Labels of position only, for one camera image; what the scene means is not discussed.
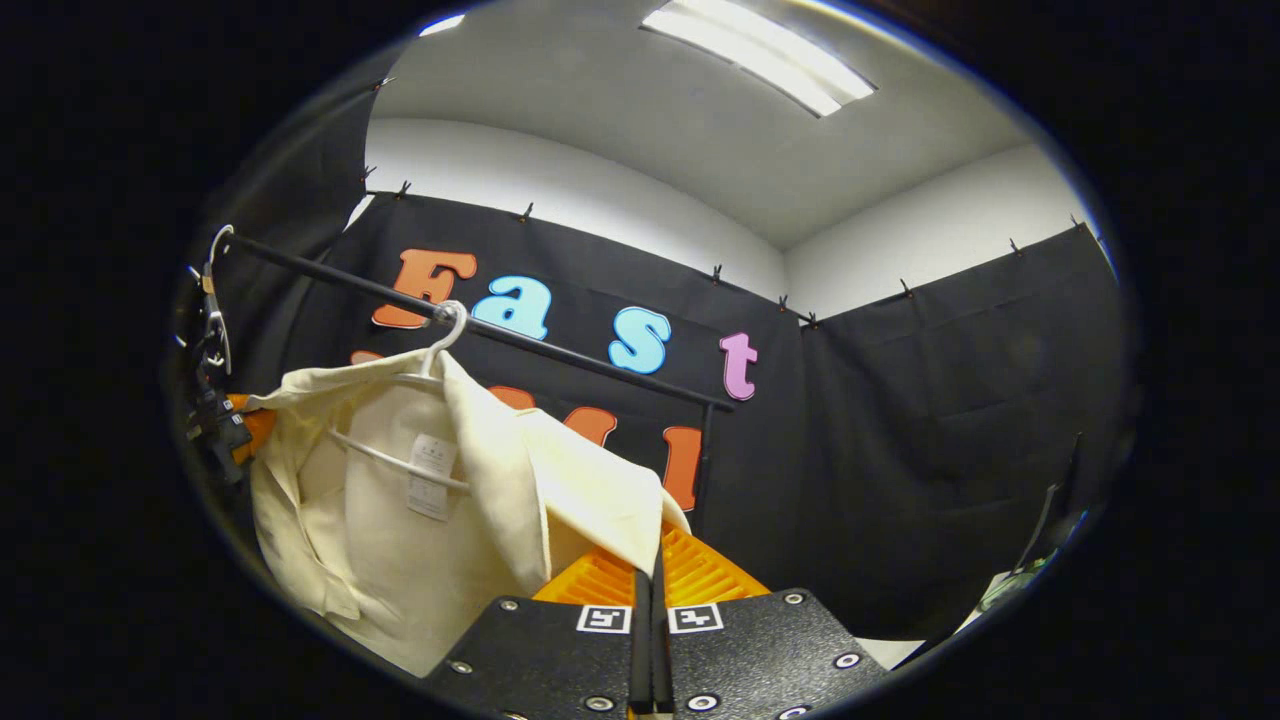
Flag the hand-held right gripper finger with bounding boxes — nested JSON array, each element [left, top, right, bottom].
[[652, 525, 891, 720], [420, 545, 653, 720]]

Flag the white clothes hanger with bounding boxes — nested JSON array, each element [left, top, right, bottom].
[[328, 300, 471, 493], [203, 224, 236, 376]]

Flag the cream jacket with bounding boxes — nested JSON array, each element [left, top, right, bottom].
[[245, 348, 693, 679]]

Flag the cluttered white desk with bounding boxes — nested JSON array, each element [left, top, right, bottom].
[[975, 560, 1061, 616]]

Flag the black backdrop cloth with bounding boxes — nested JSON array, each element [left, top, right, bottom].
[[195, 75, 1126, 641]]

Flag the black monitor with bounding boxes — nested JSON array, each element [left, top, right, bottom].
[[1028, 430, 1088, 573]]

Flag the black clothes rail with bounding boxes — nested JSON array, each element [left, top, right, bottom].
[[222, 232, 739, 536]]

